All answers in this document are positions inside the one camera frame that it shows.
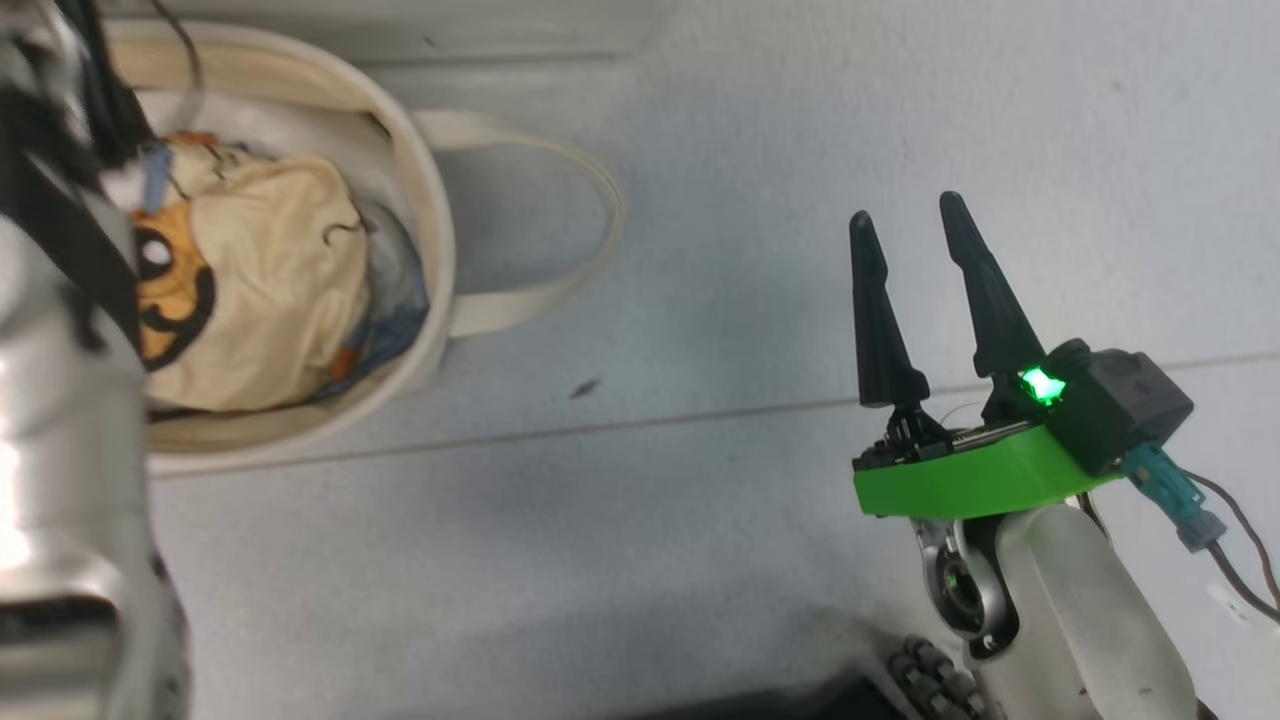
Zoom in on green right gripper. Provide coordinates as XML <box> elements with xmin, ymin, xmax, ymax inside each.
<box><xmin>848</xmin><ymin>191</ymin><xmax>1126</xmax><ymax>519</ymax></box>

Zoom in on blue printed garment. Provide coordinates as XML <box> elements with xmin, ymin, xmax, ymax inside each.
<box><xmin>325</xmin><ymin>200</ymin><xmax>431</xmax><ymax>391</ymax></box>

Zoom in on cream garment with orange print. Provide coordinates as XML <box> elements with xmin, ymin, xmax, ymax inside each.
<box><xmin>130</xmin><ymin>135</ymin><xmax>371</xmax><ymax>413</ymax></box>

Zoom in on cream canvas laundry basket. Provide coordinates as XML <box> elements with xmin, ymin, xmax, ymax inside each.
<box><xmin>100</xmin><ymin>20</ymin><xmax>626</xmax><ymax>476</ymax></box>

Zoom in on right cable with teal plug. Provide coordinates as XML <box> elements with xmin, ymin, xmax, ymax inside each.
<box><xmin>1125</xmin><ymin>445</ymin><xmax>1280</xmax><ymax>626</ymax></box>

